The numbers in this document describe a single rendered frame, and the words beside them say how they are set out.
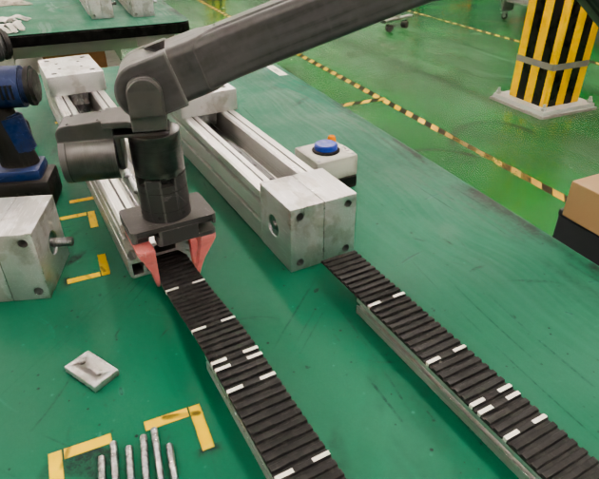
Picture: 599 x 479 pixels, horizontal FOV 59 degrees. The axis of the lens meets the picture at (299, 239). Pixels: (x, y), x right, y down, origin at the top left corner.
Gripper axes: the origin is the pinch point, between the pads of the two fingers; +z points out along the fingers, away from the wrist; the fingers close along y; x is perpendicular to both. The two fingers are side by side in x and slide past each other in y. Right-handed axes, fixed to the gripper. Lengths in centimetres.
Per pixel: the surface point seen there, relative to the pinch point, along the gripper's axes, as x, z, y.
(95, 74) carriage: -60, -11, -3
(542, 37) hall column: -180, 34, -292
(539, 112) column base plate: -163, 76, -283
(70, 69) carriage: -64, -12, 1
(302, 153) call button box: -16.6, -4.5, -27.9
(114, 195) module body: -11.3, -7.3, 4.1
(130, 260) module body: -3.4, -1.5, 4.9
